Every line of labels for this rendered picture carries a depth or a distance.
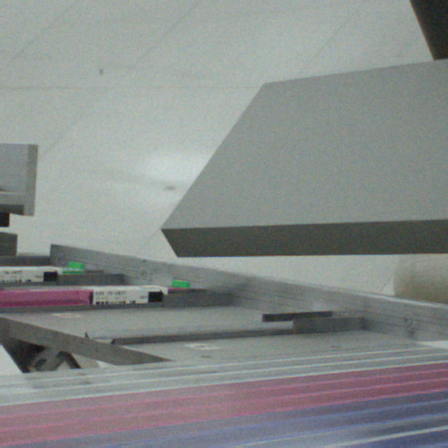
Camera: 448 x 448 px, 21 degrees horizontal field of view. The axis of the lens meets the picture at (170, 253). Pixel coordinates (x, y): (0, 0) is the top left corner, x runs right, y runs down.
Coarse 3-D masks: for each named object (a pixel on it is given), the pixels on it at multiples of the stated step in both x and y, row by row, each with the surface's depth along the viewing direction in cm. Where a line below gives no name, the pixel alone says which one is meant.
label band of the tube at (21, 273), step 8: (0, 272) 79; (8, 272) 80; (16, 272) 80; (24, 272) 81; (32, 272) 81; (40, 272) 82; (48, 272) 82; (56, 272) 83; (0, 280) 79; (8, 280) 80; (16, 280) 80; (24, 280) 81; (32, 280) 81; (40, 280) 82; (48, 280) 82
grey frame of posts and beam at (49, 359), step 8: (40, 352) 100; (48, 352) 99; (56, 352) 98; (64, 352) 99; (24, 360) 100; (32, 360) 99; (40, 360) 99; (48, 360) 98; (56, 360) 97; (64, 360) 98; (72, 360) 99; (80, 360) 99; (88, 360) 99; (32, 368) 99; (40, 368) 98; (48, 368) 97; (56, 368) 97; (64, 368) 98; (72, 368) 99; (80, 368) 99; (88, 368) 99
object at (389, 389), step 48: (0, 384) 40; (48, 384) 40; (96, 384) 41; (144, 384) 41; (192, 384) 42; (240, 384) 43; (288, 384) 43; (336, 384) 44; (384, 384) 45; (432, 384) 46; (0, 432) 33; (48, 432) 33; (96, 432) 33; (144, 432) 34; (192, 432) 34; (240, 432) 35; (288, 432) 35; (336, 432) 36; (384, 432) 36; (432, 432) 37
